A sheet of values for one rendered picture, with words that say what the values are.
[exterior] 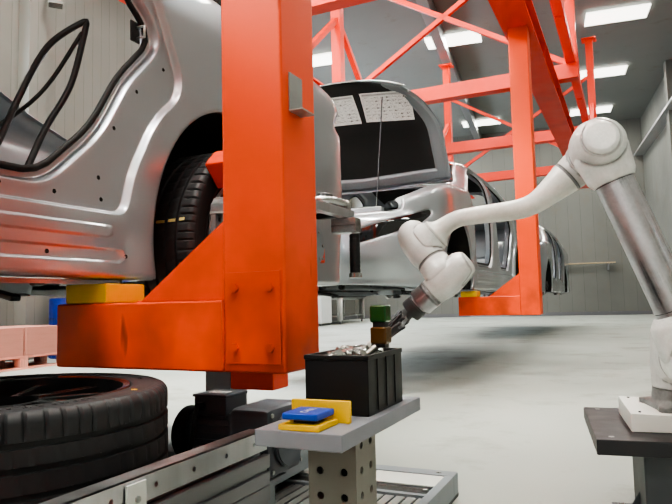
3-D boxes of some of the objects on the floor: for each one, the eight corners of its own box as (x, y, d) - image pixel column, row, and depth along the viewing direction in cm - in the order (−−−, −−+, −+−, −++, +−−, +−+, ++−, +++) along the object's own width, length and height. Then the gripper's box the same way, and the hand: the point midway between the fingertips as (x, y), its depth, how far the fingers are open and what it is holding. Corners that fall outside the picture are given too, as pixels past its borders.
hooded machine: (309, 325, 1801) (308, 270, 1814) (332, 324, 1779) (331, 270, 1792) (299, 326, 1726) (297, 269, 1738) (323, 326, 1704) (322, 268, 1716)
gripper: (428, 319, 192) (371, 367, 197) (425, 305, 204) (373, 352, 210) (411, 302, 191) (355, 351, 196) (410, 289, 204) (357, 336, 209)
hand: (372, 344), depth 202 cm, fingers closed
